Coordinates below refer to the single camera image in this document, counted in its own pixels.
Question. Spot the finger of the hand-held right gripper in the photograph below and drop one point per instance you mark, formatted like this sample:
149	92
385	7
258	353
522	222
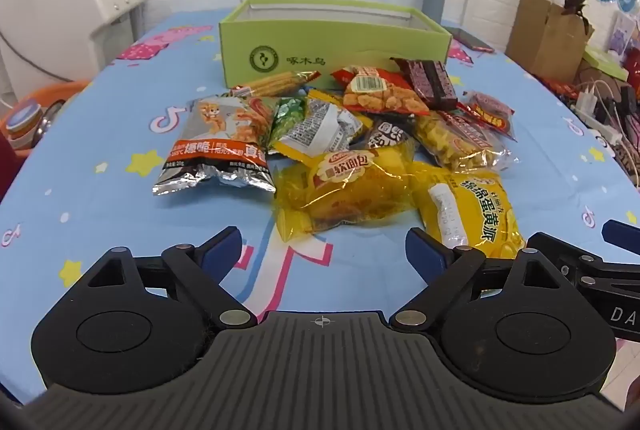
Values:
625	237
560	252

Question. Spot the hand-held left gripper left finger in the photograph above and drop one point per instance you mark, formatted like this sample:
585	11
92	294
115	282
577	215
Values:
225	247

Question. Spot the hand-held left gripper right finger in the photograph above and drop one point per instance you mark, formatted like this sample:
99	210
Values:
425	252

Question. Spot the yellow cake packet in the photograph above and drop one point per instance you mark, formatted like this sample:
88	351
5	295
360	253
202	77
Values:
480	210

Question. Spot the clear yellow bread packet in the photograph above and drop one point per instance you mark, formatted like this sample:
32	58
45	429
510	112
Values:
350	190

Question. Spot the silver orange snack bag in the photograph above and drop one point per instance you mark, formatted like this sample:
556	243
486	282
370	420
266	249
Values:
215	145

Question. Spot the clear packet of yellow snacks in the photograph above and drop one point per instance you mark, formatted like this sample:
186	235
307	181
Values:
450	140

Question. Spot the dark brown snack packet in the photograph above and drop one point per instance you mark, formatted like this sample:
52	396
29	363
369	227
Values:
387	134

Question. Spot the small green snack packet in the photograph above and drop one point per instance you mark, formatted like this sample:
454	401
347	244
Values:
287	118

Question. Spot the red nut packet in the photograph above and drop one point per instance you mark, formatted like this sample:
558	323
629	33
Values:
380	95

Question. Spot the dark red striped packet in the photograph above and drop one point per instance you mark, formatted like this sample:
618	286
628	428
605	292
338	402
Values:
430	83

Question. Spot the green cardboard box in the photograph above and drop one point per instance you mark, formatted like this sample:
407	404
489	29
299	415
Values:
310	55

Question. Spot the white power strip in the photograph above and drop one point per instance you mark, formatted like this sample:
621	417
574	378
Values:
597	123

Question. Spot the blue printed tablecloth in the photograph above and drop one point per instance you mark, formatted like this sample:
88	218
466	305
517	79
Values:
100	210

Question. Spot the red flat packet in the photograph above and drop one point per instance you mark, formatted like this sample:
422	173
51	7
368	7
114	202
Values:
557	88

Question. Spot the small cardboard box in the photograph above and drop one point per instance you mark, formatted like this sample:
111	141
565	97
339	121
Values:
595	75

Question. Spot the light green box lid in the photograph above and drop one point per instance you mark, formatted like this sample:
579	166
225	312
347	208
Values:
605	60

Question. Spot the purple picture card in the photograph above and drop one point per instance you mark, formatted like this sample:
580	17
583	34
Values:
622	33

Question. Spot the dark smartphone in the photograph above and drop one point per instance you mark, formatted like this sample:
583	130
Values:
467	39

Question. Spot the brown cardboard box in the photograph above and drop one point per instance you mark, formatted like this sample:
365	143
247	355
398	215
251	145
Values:
542	35

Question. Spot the orange plastic basin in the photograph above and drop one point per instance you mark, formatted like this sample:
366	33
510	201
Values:
65	93

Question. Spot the stack of bowls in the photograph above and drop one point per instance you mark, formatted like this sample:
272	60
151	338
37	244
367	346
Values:
22	123

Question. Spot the white machine with screen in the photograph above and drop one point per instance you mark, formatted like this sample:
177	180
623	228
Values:
60	0

